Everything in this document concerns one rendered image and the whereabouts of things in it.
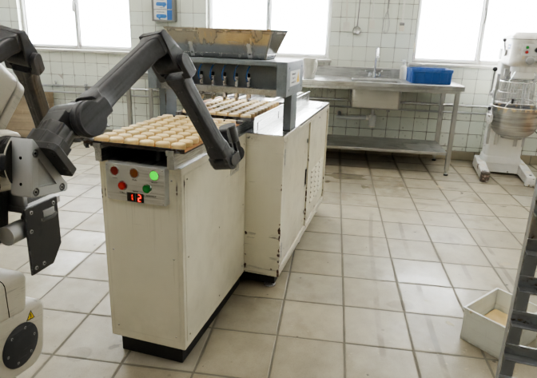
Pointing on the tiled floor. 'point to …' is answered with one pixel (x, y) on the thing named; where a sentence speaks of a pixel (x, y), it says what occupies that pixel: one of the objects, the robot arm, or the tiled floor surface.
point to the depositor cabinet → (282, 189)
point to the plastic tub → (491, 322)
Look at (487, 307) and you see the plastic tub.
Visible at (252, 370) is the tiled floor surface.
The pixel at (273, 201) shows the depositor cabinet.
